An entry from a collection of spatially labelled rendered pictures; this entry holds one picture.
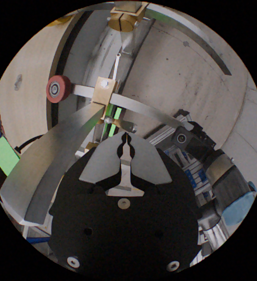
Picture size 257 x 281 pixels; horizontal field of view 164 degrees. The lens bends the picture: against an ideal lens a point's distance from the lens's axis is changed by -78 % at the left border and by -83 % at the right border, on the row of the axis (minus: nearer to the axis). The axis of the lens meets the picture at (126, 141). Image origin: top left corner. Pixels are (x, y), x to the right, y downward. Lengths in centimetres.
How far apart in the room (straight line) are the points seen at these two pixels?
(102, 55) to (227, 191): 65
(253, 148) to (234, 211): 246
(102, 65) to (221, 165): 58
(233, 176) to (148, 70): 113
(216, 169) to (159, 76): 110
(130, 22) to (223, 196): 34
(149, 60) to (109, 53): 73
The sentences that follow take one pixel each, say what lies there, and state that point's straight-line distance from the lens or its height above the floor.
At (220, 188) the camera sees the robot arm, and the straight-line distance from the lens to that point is 21.
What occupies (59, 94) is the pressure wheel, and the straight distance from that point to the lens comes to 27.
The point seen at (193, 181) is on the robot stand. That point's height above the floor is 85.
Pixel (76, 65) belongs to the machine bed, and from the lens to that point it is 47.
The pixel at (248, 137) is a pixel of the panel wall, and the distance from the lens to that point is 271.
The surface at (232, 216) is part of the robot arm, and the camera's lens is 21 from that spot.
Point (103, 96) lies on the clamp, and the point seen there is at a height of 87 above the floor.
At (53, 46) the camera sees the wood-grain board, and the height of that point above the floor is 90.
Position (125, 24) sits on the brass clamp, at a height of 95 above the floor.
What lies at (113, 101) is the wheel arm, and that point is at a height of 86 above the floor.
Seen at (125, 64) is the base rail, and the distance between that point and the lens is 42.
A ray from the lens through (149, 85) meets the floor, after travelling 114.
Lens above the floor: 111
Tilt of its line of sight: 56 degrees down
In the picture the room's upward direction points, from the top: 178 degrees counter-clockwise
